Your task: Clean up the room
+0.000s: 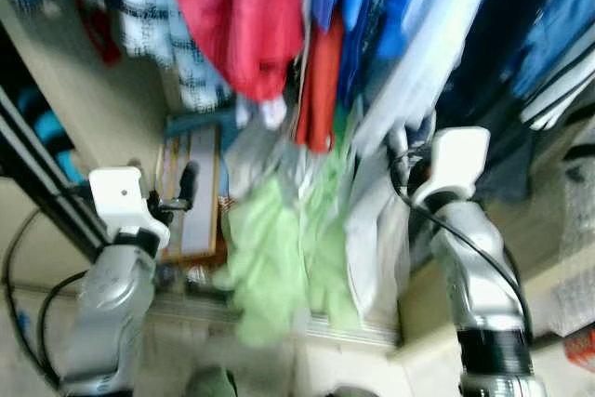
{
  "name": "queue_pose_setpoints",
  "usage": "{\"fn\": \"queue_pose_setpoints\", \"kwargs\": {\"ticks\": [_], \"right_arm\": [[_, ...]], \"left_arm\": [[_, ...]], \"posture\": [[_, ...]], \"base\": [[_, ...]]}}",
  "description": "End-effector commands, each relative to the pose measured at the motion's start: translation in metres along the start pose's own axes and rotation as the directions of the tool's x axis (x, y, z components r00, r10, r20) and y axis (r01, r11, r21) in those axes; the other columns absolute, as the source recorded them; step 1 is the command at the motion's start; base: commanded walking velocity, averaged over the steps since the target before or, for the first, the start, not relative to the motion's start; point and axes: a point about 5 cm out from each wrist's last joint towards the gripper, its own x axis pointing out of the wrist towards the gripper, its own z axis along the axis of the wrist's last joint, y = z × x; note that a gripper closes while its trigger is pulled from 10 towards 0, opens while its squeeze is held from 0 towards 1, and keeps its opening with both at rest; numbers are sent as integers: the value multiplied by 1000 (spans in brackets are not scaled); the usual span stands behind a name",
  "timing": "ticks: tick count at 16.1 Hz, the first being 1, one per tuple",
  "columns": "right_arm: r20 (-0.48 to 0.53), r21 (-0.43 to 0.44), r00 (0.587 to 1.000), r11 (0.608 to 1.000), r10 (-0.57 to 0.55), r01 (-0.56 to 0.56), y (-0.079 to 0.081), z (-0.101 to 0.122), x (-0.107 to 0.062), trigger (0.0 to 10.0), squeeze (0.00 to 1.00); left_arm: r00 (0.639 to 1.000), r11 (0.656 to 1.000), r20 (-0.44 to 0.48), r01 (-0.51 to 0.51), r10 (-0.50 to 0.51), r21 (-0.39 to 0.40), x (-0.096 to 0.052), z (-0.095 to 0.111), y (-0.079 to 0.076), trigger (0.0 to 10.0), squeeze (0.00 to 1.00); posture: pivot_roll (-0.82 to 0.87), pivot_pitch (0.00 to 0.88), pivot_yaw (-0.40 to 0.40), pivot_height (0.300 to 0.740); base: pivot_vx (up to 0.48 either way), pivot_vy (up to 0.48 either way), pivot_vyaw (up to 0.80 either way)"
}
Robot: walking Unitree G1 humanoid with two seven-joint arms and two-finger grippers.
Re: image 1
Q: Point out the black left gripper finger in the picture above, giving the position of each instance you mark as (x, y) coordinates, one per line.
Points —
(189, 183)

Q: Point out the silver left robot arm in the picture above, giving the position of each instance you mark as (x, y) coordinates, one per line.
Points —
(112, 313)

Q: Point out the wooden framed board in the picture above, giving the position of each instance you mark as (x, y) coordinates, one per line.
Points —
(197, 192)

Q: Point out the white garment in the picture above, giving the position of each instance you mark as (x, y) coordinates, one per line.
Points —
(372, 230)

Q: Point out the light green garment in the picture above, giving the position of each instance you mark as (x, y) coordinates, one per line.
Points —
(270, 258)

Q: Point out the orange-red garment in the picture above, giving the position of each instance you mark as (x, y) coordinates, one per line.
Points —
(321, 90)

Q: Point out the light blue shirt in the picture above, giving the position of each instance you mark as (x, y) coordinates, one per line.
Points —
(437, 34)

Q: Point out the dark navy garment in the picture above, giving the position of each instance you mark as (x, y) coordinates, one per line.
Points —
(502, 34)

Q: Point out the white plaid shirt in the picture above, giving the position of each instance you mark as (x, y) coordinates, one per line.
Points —
(153, 16)

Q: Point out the red jacket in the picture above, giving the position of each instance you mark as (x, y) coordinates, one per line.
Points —
(242, 16)

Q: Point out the blue white-striped jersey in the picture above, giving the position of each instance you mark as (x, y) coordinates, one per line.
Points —
(562, 44)

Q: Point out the red plastic object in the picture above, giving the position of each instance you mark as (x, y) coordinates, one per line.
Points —
(581, 349)

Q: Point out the silver right robot leg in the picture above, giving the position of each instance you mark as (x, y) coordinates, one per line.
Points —
(351, 391)

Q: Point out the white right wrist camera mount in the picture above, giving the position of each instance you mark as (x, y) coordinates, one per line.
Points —
(456, 160)

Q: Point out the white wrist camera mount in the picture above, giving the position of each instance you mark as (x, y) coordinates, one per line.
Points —
(121, 197)
(456, 160)

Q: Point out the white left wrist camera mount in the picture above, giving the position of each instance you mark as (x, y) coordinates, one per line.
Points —
(121, 197)

